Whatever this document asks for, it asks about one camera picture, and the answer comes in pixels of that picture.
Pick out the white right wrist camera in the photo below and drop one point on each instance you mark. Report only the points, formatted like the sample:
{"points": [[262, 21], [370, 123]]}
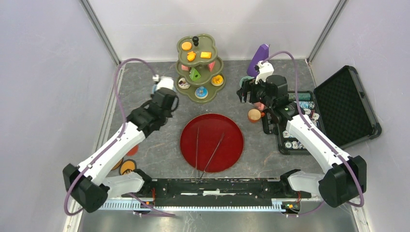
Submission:
{"points": [[264, 69]]}

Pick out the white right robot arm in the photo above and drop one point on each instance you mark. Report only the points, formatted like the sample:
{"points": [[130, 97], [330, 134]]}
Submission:
{"points": [[344, 177]]}

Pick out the orange fish-shaped cookie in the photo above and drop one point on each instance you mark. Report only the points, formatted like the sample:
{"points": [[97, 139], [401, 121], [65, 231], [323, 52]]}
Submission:
{"points": [[191, 56]]}

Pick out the black poker chip case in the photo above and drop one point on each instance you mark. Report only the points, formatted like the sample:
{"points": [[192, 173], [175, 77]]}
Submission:
{"points": [[339, 108]]}

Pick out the pink strawberry cake slice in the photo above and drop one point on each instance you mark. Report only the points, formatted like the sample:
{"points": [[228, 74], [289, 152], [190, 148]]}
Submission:
{"points": [[211, 66]]}

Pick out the round red tray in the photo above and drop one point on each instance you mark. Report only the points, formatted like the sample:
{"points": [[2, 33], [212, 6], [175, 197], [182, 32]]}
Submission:
{"points": [[232, 145]]}

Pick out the square orange cracker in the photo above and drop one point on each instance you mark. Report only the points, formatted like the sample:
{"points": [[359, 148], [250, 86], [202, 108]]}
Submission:
{"points": [[206, 55]]}

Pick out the orange round coaster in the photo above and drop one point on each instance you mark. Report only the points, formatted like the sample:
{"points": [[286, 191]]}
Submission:
{"points": [[127, 167]]}

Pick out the pink mug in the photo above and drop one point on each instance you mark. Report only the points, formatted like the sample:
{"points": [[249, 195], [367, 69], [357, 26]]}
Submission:
{"points": [[259, 106]]}

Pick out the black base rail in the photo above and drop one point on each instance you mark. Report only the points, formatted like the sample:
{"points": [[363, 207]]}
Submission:
{"points": [[219, 192]]}

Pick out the chocolate white tart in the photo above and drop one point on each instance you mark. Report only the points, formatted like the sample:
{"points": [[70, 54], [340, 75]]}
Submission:
{"points": [[183, 84]]}

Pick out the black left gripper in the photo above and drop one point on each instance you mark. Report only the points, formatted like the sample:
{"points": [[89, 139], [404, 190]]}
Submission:
{"points": [[170, 113]]}

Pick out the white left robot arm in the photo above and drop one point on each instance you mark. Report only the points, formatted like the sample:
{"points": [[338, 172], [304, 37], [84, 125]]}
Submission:
{"points": [[88, 184]]}

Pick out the blue frosted donut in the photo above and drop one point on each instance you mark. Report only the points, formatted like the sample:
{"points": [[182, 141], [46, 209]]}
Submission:
{"points": [[201, 92]]}

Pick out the brown round coaster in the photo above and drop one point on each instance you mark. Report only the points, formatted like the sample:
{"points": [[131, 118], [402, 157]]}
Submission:
{"points": [[117, 165]]}

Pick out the purple cone-shaped container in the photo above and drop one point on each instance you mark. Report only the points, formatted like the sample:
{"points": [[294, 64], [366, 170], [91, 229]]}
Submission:
{"points": [[261, 54]]}

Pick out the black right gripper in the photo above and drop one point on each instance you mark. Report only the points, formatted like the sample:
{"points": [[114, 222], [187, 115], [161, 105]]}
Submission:
{"points": [[247, 86]]}

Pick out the green cake slice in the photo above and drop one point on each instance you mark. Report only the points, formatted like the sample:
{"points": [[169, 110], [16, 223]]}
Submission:
{"points": [[194, 74]]}

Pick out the round orange cookie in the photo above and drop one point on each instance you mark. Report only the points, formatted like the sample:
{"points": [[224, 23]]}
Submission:
{"points": [[186, 46]]}

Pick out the green three-tier stand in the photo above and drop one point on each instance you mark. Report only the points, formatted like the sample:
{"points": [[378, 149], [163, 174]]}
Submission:
{"points": [[201, 43]]}

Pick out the small orange cup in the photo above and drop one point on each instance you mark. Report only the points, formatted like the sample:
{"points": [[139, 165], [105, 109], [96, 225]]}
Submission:
{"points": [[254, 115]]}

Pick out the mint green cup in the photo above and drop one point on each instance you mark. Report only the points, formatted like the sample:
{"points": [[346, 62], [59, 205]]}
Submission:
{"points": [[243, 79]]}

